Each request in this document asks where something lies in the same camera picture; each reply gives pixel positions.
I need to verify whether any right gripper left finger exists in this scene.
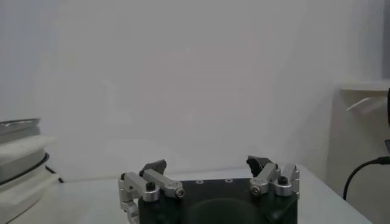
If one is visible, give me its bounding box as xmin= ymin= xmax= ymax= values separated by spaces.
xmin=118 ymin=159 xmax=186 ymax=203

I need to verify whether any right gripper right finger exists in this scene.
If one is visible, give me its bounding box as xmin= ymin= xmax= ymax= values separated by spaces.
xmin=246 ymin=155 xmax=301 ymax=198

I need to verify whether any perforated stainless steamer basket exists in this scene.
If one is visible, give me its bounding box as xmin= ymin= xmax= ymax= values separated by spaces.
xmin=0 ymin=117 xmax=42 ymax=145

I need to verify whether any white side desk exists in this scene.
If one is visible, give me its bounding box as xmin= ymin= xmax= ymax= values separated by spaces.
xmin=327 ymin=80 xmax=390 ymax=224

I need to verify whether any cream electric cooker base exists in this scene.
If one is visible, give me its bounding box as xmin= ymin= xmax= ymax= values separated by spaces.
xmin=0 ymin=133 xmax=62 ymax=224

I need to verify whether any black power adapter with cable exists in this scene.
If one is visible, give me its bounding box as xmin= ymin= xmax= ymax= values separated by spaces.
xmin=342 ymin=156 xmax=390 ymax=201

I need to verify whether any black cooker power cord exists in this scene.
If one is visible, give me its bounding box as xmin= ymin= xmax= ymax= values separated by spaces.
xmin=44 ymin=166 xmax=65 ymax=184

